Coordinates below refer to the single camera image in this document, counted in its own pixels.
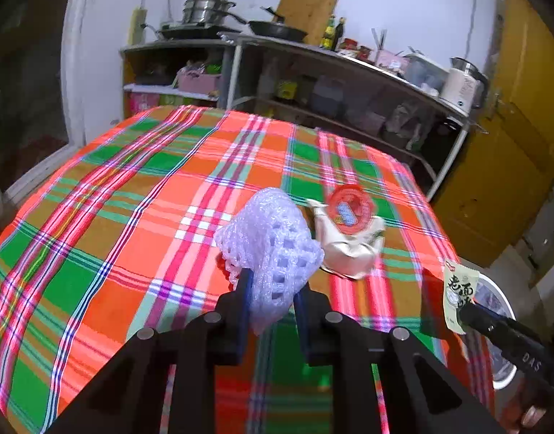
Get yellow label bottle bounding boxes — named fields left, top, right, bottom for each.
left=276, top=79, right=298, bottom=101

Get white foam fruit net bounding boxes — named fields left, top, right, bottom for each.
left=213, top=188, right=325, bottom=336

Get yellow power strip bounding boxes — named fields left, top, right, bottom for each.
left=128, top=7, right=150, bottom=46

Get translucent bin liner bag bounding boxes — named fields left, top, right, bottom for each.
left=473, top=279, right=509, bottom=371

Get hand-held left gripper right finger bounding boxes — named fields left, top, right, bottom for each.
left=294, top=288, right=506, bottom=434

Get small white shelf unit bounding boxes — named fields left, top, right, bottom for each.
left=119, top=38, right=237, bottom=121

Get beige snack packet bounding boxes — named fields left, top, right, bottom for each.
left=441, top=260, right=481, bottom=336

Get black cooktop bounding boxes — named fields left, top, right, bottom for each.
left=156, top=22, right=242, bottom=41

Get wooden cutting board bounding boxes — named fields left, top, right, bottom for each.
left=276, top=0, right=341, bottom=46

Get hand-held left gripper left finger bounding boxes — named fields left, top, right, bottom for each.
left=46, top=269, right=255, bottom=434

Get pink basket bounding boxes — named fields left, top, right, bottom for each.
left=176, top=67, right=223, bottom=94

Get white electric kettle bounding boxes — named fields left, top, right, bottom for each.
left=440, top=56, right=490, bottom=116

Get pink utensil box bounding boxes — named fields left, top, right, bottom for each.
left=373, top=50, right=407, bottom=73

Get person's right hand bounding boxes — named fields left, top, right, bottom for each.
left=494, top=384, right=554, bottom=434

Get plaid tablecloth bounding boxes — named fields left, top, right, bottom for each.
left=0, top=105, right=495, bottom=434

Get crumpled plastic bags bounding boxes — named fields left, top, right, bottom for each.
left=385, top=99, right=423, bottom=146

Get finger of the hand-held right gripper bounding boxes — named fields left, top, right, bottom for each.
left=458, top=301, right=513, bottom=350

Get white plastic bottle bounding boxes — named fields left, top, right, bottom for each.
left=258, top=61, right=278, bottom=101

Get white round bin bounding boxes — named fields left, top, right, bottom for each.
left=468, top=271, right=520, bottom=392

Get steel steamer pot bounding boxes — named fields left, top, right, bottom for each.
left=181, top=0, right=237, bottom=26

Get yellow wooden door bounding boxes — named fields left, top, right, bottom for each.
left=433, top=0, right=554, bottom=268

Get steel kitchen shelf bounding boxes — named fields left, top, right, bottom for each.
left=218, top=31, right=482, bottom=200

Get clear plastic container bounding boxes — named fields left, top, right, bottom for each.
left=403, top=53, right=450, bottom=96

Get black frying pan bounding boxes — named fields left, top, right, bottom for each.
left=248, top=7, right=309, bottom=43

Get dark oil jug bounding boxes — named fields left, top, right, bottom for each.
left=310, top=77, right=346, bottom=116

